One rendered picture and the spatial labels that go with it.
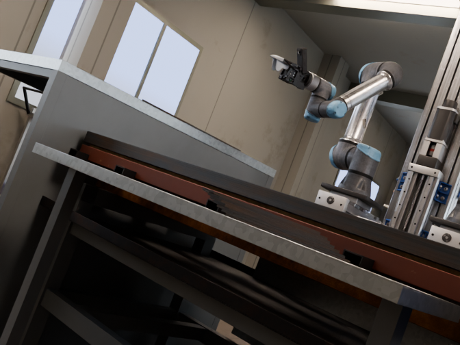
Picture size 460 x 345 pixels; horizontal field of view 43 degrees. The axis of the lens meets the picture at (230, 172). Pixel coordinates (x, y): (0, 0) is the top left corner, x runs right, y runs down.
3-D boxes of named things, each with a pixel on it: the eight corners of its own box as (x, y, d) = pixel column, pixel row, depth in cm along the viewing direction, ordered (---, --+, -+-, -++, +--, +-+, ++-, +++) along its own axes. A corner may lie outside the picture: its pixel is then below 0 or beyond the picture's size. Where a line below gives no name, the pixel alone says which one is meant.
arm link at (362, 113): (342, 167, 267) (383, 57, 271) (322, 163, 280) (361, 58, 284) (361, 176, 273) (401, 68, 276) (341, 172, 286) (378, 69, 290)
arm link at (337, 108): (417, 80, 268) (337, 126, 249) (400, 81, 277) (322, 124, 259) (411, 56, 264) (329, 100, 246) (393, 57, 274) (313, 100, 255)
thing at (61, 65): (58, 70, 205) (62, 59, 205) (-12, 56, 246) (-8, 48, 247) (274, 177, 298) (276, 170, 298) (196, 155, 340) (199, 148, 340)
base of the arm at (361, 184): (344, 193, 274) (351, 174, 275) (374, 202, 266) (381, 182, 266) (331, 185, 262) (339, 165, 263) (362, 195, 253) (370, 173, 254)
